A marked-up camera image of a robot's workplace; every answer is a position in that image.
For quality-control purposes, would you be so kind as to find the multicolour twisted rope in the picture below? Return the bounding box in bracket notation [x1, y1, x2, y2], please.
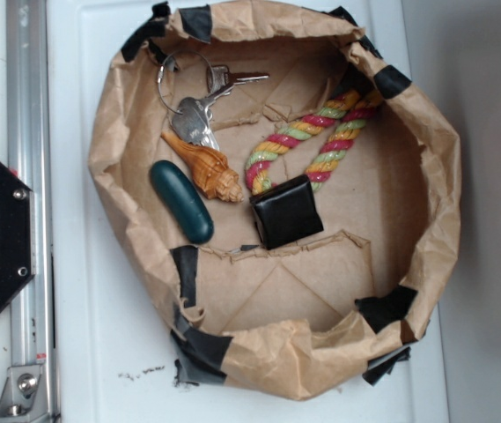
[244, 88, 384, 197]

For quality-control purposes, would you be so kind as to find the orange spiral seashell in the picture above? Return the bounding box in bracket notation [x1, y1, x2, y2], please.
[161, 131, 243, 203]

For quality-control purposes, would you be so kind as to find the silver heart-shaped key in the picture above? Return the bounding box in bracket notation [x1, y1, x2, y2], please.
[172, 108, 220, 151]

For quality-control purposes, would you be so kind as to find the aluminium frame rail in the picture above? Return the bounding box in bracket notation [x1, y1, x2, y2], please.
[6, 1, 61, 422]

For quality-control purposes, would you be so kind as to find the silver key upper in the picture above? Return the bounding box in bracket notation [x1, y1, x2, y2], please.
[207, 64, 269, 93]

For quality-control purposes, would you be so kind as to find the brown paper bag bin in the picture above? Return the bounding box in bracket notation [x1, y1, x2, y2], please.
[88, 1, 461, 400]

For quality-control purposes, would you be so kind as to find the wire key ring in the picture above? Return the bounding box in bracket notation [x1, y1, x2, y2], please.
[157, 49, 214, 115]

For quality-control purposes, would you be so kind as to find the silver key with round head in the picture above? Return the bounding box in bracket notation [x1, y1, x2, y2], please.
[178, 83, 233, 122]

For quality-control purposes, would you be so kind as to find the black taped box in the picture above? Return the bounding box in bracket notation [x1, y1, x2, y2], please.
[250, 174, 324, 250]

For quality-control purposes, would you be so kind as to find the metal corner bracket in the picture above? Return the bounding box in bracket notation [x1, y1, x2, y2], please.
[0, 364, 52, 423]

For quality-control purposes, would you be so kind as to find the dark green oval case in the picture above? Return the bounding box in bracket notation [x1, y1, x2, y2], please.
[150, 160, 214, 244]

